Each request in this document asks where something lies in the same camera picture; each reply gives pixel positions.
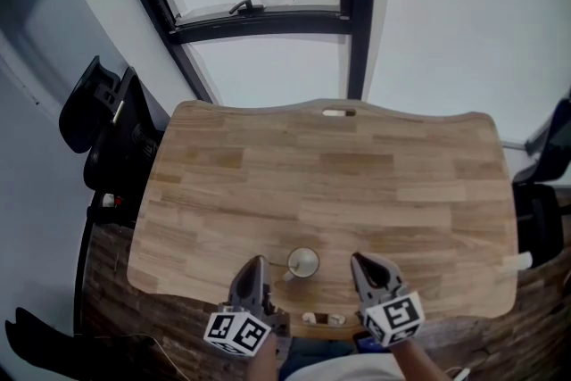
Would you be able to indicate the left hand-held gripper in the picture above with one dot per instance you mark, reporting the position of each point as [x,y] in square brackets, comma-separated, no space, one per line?
[236,332]

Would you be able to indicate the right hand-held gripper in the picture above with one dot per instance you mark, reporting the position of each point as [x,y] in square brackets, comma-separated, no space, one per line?
[394,319]

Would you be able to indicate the small metal spoon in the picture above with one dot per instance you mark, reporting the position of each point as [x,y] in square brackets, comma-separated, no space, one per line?
[278,265]

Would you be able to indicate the white ceramic mug with teabag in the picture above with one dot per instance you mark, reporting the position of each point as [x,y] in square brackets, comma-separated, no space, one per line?
[303,262]

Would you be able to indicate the person's left forearm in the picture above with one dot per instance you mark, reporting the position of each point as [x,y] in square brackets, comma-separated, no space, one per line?
[263,359]

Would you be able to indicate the person's right forearm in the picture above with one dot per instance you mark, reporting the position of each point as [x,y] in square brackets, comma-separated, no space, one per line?
[421,363]

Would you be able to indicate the person's right shoe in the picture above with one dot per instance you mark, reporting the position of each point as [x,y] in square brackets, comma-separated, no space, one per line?
[336,319]

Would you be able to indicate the person's shoe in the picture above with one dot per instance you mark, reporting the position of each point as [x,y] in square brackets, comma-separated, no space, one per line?
[309,317]
[336,319]

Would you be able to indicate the dark smartphone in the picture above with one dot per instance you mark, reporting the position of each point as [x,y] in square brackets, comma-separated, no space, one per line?
[368,342]

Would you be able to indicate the person's left shoe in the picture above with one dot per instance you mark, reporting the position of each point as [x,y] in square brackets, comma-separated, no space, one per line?
[309,317]

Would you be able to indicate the person's dark trousers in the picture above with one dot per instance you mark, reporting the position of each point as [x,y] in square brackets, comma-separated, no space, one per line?
[312,352]

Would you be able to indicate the person's white shirt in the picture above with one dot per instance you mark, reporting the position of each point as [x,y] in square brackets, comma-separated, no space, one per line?
[343,368]

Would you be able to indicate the white charger plug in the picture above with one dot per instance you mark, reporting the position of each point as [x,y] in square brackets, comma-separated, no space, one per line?
[460,374]

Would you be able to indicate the white table edge fitting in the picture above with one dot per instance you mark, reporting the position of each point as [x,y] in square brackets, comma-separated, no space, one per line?
[518,262]

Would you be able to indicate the small red and white object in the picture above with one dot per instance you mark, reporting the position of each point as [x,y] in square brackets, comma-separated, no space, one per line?
[111,201]

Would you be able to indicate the black mesh office chair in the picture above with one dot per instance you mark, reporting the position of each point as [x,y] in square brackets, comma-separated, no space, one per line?
[542,209]

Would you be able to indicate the black office chair with headrest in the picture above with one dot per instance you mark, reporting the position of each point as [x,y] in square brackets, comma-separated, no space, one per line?
[111,147]

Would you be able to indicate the black window frame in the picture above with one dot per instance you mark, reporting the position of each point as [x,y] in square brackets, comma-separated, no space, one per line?
[357,13]

